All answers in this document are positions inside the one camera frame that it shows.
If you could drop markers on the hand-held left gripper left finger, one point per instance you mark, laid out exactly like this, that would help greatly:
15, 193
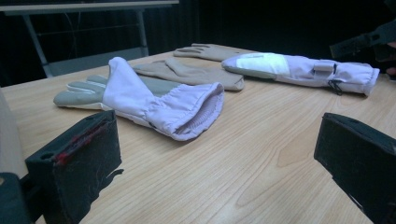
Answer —
77, 174

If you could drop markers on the grey metal frame table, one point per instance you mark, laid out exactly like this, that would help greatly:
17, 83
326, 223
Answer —
40, 53

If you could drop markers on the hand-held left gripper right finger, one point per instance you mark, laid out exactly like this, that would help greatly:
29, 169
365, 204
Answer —
361, 161

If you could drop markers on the white grey ski glove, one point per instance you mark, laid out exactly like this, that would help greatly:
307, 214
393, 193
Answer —
299, 72
140, 99

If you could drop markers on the beige knit glove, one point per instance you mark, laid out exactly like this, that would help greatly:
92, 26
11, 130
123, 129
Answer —
193, 74
211, 51

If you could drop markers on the beige plastic box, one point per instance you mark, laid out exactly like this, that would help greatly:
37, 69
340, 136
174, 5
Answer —
8, 140

